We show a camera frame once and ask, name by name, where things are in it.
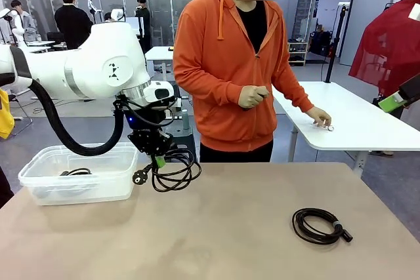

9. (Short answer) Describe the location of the mannequin with red cape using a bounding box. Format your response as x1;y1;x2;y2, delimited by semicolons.
347;0;420;120

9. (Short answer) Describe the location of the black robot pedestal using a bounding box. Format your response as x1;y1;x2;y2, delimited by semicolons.
0;165;14;209

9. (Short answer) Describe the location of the dark green plastic stool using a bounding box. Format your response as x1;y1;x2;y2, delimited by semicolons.
169;125;198;163

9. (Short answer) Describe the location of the black tripod stand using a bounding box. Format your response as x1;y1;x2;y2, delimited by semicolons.
324;3;349;84

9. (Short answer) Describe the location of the yellow object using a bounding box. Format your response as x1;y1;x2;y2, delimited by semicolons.
0;88;16;140

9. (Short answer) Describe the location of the person in black clothes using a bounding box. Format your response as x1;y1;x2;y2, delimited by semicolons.
135;0;152;54

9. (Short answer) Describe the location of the black bag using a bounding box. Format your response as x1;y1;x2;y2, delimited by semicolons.
309;30;336;58

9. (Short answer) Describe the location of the clear plastic container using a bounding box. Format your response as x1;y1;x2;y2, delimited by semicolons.
18;142;139;207

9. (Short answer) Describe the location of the person's right forearm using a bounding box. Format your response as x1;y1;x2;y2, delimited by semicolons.
178;76;245;110

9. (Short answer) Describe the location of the black cable barrel connector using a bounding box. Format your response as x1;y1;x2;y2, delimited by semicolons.
291;207;354;245

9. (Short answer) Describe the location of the wooden shoe shelf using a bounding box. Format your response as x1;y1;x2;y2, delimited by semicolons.
287;41;309;67

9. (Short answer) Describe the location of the white table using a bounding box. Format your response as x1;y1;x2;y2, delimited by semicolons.
272;81;420;171

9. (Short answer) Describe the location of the person in orange hoodie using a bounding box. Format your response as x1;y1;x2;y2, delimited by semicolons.
173;0;314;163

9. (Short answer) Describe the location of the person in grey jacket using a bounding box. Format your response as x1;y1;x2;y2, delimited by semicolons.
10;0;37;43

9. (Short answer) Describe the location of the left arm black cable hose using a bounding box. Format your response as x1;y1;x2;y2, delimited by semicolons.
9;45;125;158

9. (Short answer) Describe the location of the white desk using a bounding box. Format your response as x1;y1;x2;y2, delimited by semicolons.
24;39;56;54
144;45;180;100

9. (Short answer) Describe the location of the black power cable grey tie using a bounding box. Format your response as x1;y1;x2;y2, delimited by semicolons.
59;167;93;177

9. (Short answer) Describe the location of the person's right hand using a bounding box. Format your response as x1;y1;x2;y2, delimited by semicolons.
238;84;270;111

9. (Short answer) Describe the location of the man in black jacket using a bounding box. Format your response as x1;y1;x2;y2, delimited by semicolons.
54;0;95;50

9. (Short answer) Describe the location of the person's left hand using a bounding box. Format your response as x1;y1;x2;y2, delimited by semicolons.
308;106;333;129

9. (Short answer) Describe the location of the person's left forearm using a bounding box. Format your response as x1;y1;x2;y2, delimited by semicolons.
272;73;314;113

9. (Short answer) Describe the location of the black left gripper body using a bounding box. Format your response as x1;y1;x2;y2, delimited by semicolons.
113;94;175;157

